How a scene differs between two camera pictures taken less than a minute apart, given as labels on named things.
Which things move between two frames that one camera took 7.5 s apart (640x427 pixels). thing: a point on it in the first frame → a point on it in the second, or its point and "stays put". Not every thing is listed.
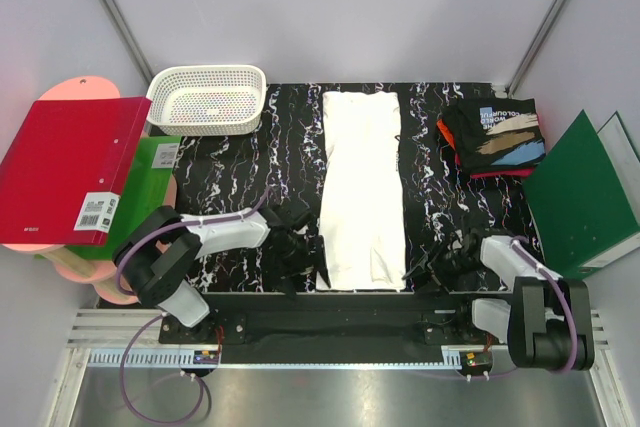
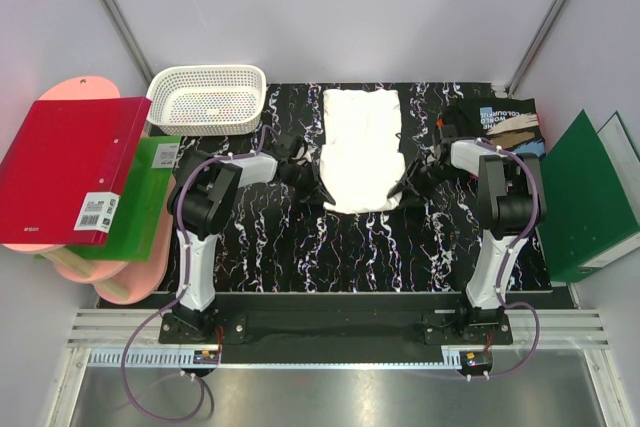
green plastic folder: (145, 188) stays put
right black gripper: (436, 285) → (403, 180)
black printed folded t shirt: (494, 133) stays put
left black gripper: (303, 265) → (320, 195)
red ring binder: (62, 176) stays put
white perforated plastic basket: (207, 100) stays put
